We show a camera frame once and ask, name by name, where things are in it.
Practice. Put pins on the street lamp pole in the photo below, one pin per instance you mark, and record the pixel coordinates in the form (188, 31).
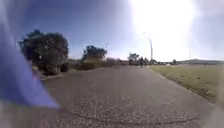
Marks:
(151, 50)

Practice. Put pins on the large dark tree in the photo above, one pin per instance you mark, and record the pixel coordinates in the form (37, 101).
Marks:
(46, 50)

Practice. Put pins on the small distant tree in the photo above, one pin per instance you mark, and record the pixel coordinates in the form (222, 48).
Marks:
(133, 57)

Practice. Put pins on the grey asphalt path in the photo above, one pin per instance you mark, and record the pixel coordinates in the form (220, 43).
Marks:
(123, 96)

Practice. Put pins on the row of low bushes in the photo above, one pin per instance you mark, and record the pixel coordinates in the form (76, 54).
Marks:
(96, 63)

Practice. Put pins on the person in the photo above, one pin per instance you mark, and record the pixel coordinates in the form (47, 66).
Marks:
(141, 61)

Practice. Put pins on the distant hill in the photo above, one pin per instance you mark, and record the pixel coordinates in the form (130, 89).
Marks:
(203, 61)

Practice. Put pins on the dry grass field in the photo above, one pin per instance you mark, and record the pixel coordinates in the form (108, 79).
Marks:
(193, 78)

